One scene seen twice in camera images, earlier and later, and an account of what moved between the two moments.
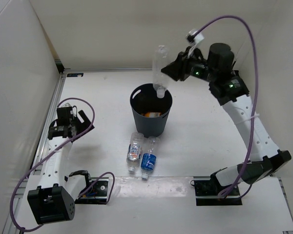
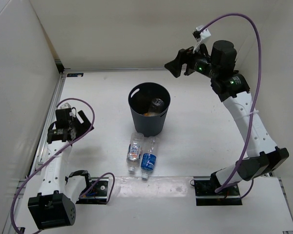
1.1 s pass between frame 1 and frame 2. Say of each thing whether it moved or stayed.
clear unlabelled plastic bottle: moved
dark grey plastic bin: stayed
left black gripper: stayed
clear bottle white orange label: stayed
